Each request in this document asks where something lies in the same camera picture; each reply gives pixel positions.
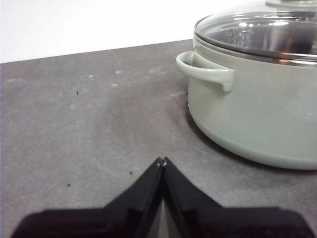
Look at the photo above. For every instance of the pale green electric pot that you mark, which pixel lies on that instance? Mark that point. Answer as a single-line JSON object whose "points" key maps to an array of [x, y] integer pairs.
{"points": [[260, 111]]}

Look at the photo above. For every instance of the glass lid with green knob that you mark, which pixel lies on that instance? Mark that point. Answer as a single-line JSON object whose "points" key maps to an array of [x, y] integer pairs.
{"points": [[260, 32]]}

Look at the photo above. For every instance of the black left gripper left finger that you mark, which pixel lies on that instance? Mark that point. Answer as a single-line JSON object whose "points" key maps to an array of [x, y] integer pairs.
{"points": [[111, 220]]}

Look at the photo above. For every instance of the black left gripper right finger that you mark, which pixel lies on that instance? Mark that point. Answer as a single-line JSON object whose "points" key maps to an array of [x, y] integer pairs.
{"points": [[210, 220]]}

